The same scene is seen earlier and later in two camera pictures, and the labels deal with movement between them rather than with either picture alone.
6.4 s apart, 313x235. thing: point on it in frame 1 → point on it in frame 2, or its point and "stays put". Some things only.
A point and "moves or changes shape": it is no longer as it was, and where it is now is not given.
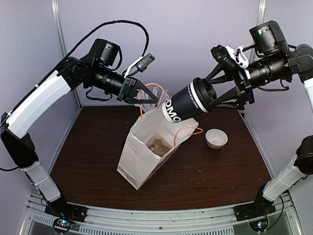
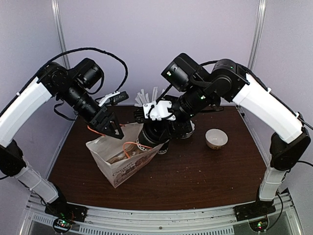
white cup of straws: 161,96 stays put
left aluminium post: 56,11 stays put
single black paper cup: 193,100 moves or changes shape
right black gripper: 243,84 → 179,130
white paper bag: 151,140 → 120,171
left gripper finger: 142,85 → 113,127
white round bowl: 216,138 stays put
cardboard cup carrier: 158,145 → 130,151
